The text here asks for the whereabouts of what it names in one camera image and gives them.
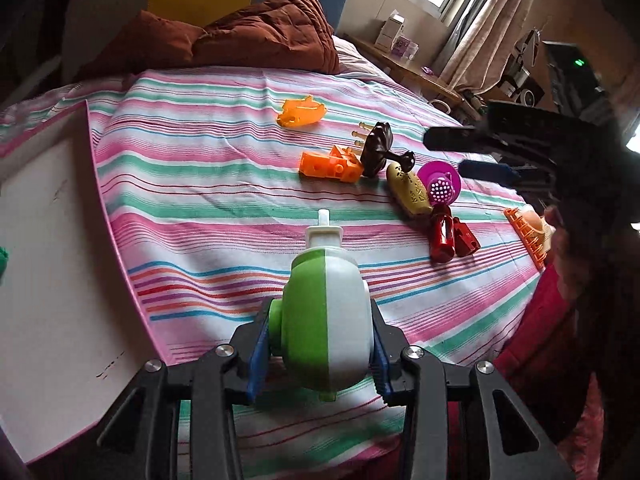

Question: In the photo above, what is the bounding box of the yellow carved egg-shaped case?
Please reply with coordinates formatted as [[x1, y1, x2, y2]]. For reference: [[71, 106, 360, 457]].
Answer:
[[386, 160, 433, 218]]

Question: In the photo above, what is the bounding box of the green white plug-in device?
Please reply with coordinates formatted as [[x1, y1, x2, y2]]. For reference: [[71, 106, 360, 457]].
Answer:
[[267, 209, 376, 403]]

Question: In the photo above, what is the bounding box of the white box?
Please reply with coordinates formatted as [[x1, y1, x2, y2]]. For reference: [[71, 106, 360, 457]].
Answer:
[[375, 12, 407, 48]]

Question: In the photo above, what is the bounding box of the person's red clothing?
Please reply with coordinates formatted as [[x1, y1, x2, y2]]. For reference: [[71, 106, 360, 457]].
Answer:
[[492, 265, 616, 480]]

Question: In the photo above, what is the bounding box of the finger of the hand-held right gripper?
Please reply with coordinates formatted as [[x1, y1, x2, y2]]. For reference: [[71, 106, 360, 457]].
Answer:
[[459, 160, 556, 195], [423, 102, 561, 161]]

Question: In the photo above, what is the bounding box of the person's right forearm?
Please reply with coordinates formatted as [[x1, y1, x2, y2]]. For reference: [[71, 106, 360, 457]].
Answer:
[[547, 205, 640, 411]]

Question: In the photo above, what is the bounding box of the orange cube blocks toy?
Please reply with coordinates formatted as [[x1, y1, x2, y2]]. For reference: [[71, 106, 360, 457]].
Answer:
[[300, 145, 363, 182]]

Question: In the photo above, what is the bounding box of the pink checked pillow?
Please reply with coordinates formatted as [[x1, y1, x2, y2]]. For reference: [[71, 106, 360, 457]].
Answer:
[[332, 35, 396, 78]]

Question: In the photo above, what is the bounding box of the wooden desk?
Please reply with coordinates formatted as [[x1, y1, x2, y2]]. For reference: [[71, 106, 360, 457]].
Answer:
[[350, 35, 466, 111]]

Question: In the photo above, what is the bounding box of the yellow-orange plastic toy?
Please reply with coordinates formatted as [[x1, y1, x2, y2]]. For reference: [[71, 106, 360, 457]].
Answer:
[[277, 95, 328, 131]]

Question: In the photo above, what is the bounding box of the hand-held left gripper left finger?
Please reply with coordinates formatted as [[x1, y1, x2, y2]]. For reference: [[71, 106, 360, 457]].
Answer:
[[96, 305, 281, 480]]

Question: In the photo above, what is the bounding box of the brown massage brush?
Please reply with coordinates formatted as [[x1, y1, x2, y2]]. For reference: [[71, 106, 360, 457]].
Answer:
[[352, 121, 416, 178]]

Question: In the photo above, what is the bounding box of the white tray pink rim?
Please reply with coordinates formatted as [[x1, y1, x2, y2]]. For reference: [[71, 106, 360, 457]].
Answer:
[[0, 100, 173, 463]]

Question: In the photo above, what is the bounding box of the striped blanket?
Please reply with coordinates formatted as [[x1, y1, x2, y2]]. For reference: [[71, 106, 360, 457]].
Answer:
[[0, 67, 546, 480]]

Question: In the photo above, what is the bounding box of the peach plastic toy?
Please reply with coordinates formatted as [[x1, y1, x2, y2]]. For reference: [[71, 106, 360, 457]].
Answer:
[[522, 212, 553, 251]]

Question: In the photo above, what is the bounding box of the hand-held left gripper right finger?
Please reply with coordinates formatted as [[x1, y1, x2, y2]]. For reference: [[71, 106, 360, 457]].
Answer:
[[367, 305, 576, 480]]

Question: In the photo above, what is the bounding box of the orange ladder toy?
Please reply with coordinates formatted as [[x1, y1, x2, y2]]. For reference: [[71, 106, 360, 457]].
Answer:
[[504, 207, 548, 270]]

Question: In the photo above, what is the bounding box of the brown quilt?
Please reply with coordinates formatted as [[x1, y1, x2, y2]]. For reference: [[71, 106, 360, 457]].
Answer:
[[75, 0, 341, 81]]

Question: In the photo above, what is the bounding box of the beige curtain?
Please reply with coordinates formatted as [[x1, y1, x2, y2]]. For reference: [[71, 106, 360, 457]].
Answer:
[[440, 0, 546, 96]]

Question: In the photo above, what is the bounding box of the magenta plastic strainer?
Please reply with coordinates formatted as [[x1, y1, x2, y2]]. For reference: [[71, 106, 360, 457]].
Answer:
[[416, 160, 463, 207]]

